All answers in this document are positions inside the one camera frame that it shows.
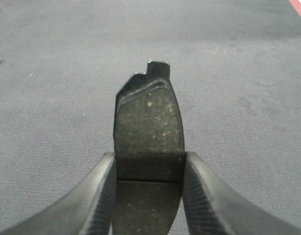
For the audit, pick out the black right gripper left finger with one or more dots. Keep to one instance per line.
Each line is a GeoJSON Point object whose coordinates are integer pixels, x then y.
{"type": "Point", "coordinates": [85, 210]}

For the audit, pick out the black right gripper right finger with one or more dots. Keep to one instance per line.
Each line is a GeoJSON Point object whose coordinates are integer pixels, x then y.
{"type": "Point", "coordinates": [213, 208]}

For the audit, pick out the brake pad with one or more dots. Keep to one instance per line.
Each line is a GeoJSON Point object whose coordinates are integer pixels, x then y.
{"type": "Point", "coordinates": [150, 154]}

